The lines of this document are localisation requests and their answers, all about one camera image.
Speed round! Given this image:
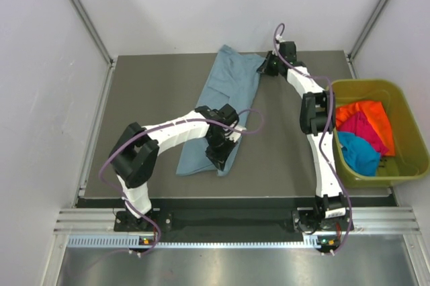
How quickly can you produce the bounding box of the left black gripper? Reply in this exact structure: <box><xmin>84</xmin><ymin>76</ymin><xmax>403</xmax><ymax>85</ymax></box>
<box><xmin>205</xmin><ymin>133</ymin><xmax>238</xmax><ymax>172</ymax></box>

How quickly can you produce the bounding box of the light blue t shirt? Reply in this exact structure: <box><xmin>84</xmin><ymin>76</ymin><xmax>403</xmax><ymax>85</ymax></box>
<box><xmin>176</xmin><ymin>45</ymin><xmax>264</xmax><ymax>176</ymax></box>

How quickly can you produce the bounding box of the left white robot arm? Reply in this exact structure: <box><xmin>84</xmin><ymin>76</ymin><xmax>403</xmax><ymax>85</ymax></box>
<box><xmin>108</xmin><ymin>104</ymin><xmax>246</xmax><ymax>230</ymax></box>

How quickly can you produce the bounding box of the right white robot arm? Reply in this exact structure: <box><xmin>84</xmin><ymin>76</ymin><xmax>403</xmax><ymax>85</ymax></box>
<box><xmin>257</xmin><ymin>37</ymin><xmax>348</xmax><ymax>230</ymax></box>

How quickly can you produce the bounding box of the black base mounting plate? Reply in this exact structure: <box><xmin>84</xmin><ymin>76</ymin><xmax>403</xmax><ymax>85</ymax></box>
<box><xmin>114</xmin><ymin>197</ymin><xmax>348</xmax><ymax>242</ymax></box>

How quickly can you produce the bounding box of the magenta t shirt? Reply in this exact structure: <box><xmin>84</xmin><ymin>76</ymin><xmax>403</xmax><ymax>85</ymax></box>
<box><xmin>336</xmin><ymin>111</ymin><xmax>389</xmax><ymax>156</ymax></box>

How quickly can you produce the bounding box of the orange t shirt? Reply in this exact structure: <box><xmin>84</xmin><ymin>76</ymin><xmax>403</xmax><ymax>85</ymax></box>
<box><xmin>336</xmin><ymin>100</ymin><xmax>396</xmax><ymax>156</ymax></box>

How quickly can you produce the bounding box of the bright blue t shirt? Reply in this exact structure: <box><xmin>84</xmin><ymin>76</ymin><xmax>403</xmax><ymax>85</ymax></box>
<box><xmin>337</xmin><ymin>132</ymin><xmax>381</xmax><ymax>177</ymax></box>

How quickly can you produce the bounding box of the olive green plastic bin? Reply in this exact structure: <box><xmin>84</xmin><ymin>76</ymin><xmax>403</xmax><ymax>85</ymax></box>
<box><xmin>333</xmin><ymin>79</ymin><xmax>429</xmax><ymax>188</ymax></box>

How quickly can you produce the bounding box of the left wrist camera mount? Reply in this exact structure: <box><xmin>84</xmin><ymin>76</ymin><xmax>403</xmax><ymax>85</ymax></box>
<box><xmin>224</xmin><ymin>125</ymin><xmax>247</xmax><ymax>144</ymax></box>

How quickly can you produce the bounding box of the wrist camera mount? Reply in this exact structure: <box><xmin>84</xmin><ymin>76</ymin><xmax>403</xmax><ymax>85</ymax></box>
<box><xmin>224</xmin><ymin>125</ymin><xmax>247</xmax><ymax>144</ymax></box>
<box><xmin>275</xmin><ymin>35</ymin><xmax>284</xmax><ymax>44</ymax></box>

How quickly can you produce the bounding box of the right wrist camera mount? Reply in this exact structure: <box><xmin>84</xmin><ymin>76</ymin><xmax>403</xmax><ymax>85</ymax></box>
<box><xmin>275</xmin><ymin>35</ymin><xmax>284</xmax><ymax>44</ymax></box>

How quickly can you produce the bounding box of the right aluminium corner post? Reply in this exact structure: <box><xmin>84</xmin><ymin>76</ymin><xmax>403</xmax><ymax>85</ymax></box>
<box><xmin>347</xmin><ymin>0</ymin><xmax>390</xmax><ymax>65</ymax></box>

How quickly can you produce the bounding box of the aluminium corner post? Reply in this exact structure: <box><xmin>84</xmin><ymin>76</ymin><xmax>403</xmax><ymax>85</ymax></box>
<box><xmin>347</xmin><ymin>0</ymin><xmax>390</xmax><ymax>65</ymax></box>
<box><xmin>69</xmin><ymin>0</ymin><xmax>114</xmax><ymax>66</ymax></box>

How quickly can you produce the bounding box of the aluminium frame rail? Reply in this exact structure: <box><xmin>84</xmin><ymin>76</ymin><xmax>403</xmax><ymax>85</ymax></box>
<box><xmin>54</xmin><ymin>207</ymin><xmax>421</xmax><ymax>235</ymax></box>

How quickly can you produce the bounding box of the slotted grey cable duct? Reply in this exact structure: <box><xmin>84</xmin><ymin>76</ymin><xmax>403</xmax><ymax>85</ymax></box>
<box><xmin>67</xmin><ymin>235</ymin><xmax>335</xmax><ymax>249</ymax></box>

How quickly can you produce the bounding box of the left aluminium corner post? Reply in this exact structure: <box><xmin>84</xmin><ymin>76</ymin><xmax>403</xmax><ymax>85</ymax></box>
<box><xmin>69</xmin><ymin>0</ymin><xmax>114</xmax><ymax>66</ymax></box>

